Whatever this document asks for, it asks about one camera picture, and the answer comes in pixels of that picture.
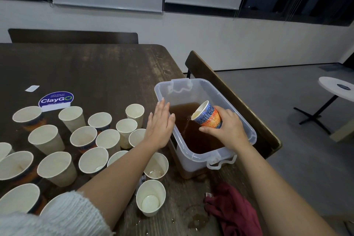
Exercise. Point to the person's left hand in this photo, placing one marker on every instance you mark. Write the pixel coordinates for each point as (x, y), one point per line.
(160, 128)

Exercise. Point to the person's right hand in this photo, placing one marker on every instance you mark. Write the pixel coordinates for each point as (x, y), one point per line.
(231, 131)

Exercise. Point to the orange blue patterned paper cup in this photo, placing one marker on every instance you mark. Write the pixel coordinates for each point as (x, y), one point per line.
(207, 116)

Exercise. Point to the white paper cup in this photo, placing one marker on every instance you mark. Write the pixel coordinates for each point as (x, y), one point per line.
(126, 128)
(134, 112)

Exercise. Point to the clear plastic storage bin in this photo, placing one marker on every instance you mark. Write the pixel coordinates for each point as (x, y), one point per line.
(185, 158)

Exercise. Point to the group of paper cups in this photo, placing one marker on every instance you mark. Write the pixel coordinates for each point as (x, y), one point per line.
(58, 169)

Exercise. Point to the person's left forearm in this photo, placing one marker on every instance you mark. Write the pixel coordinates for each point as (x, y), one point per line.
(113, 189)

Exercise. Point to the person's right forearm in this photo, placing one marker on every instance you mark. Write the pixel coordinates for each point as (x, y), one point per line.
(282, 194)

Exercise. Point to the dark wooden chair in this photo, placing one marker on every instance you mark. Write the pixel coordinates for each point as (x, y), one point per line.
(260, 128)
(72, 36)

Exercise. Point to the dark red cloth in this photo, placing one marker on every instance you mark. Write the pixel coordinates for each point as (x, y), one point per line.
(232, 211)

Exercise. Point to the dark wooden table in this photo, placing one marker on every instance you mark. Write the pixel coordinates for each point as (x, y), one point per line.
(99, 67)

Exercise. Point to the round blue sticker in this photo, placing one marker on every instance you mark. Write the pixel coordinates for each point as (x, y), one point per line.
(55, 99)

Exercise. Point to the round white side table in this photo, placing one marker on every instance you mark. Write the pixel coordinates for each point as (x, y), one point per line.
(337, 86)

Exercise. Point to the small white paper label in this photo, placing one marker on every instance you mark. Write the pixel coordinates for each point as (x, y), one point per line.
(32, 88)

